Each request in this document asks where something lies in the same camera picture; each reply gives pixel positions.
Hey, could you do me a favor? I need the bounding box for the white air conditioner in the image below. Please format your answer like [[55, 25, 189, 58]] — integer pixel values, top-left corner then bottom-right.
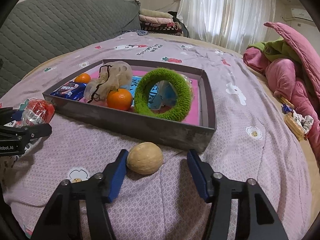
[[291, 8, 313, 22]]

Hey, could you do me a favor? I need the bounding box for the blue cookie packet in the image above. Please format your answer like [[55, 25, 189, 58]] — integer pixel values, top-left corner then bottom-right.
[[50, 81, 88, 100]]

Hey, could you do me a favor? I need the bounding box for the blue patterned cloth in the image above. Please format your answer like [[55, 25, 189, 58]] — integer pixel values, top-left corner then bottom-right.
[[122, 29, 149, 36]]

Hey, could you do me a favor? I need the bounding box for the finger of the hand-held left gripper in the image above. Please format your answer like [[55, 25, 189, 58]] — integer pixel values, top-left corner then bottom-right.
[[0, 106, 26, 121], [0, 123, 52, 141]]

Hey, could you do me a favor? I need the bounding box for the toy egg packet with blue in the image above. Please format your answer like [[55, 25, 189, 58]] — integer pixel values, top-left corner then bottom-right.
[[147, 74, 193, 110]]

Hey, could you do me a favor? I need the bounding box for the pink book with blue label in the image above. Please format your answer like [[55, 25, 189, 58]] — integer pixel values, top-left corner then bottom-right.
[[86, 69, 200, 125]]

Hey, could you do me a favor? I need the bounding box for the walnut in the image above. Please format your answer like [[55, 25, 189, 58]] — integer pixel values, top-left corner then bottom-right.
[[126, 142, 164, 175]]

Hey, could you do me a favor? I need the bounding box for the orange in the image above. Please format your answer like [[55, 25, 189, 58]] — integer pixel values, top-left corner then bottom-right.
[[74, 73, 91, 84], [107, 88, 133, 111]]

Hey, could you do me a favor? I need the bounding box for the pink quilt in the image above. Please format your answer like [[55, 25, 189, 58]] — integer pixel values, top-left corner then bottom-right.
[[243, 22, 320, 160]]

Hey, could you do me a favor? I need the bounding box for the white curtain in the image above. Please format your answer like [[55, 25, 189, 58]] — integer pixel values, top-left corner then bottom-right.
[[176, 0, 277, 52]]

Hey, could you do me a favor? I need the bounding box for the green blanket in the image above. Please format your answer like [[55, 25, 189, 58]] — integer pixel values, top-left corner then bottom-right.
[[247, 37, 303, 64]]

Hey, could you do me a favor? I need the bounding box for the small yellow snack packet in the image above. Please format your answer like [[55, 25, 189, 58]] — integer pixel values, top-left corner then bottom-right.
[[279, 95, 294, 107]]

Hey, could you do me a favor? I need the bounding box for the grey quilted headboard cover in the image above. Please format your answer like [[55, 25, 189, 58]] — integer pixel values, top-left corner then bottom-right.
[[0, 0, 140, 98]]

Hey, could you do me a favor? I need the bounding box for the dark cloth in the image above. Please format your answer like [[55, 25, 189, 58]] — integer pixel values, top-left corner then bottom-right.
[[168, 11, 190, 37]]

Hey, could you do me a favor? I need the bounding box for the beige mesh drawstring pouch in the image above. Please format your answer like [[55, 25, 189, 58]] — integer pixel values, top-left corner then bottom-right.
[[84, 61, 133, 103]]

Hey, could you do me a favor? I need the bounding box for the grey shallow cardboard box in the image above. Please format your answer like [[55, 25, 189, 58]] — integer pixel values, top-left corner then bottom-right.
[[42, 59, 217, 153]]

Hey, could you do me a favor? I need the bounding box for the green knitted ring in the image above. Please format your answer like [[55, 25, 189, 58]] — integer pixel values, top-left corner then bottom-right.
[[134, 67, 193, 122]]

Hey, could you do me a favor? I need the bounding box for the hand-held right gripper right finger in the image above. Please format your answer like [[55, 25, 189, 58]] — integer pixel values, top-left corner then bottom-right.
[[187, 149, 289, 240]]

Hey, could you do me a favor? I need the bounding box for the red toy egg packet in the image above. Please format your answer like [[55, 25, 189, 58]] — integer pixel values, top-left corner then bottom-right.
[[21, 99, 55, 128]]

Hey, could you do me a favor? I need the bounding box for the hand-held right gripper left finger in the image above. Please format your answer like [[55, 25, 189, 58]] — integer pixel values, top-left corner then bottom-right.
[[30, 149, 129, 240]]

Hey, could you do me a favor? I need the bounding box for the stack of folded blankets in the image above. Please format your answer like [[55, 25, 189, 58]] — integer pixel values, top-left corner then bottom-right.
[[139, 8, 180, 36]]

